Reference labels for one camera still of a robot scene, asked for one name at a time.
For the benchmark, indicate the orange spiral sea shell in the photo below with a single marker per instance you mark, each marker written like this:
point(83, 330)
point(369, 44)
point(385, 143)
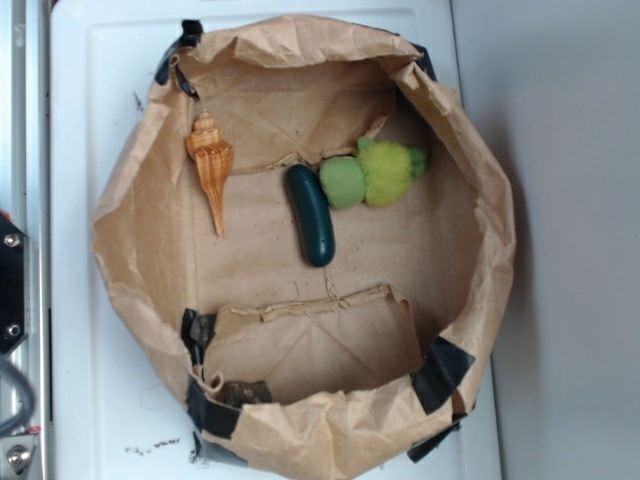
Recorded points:
point(214, 159)

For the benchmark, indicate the brown paper bag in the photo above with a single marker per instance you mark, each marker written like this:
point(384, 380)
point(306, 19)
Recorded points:
point(311, 373)

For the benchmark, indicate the dark green toy cucumber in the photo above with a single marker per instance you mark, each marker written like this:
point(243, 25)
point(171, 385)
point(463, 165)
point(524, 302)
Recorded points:
point(312, 215)

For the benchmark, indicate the green yellow plush toy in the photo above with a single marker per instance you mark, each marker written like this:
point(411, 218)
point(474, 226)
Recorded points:
point(379, 174)

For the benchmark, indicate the white plastic tray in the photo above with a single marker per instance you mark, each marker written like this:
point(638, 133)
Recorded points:
point(113, 417)

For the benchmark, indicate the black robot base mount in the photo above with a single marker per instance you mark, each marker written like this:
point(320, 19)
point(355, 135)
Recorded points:
point(12, 286)

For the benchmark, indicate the aluminium frame rail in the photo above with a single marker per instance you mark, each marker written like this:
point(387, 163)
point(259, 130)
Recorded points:
point(27, 451)

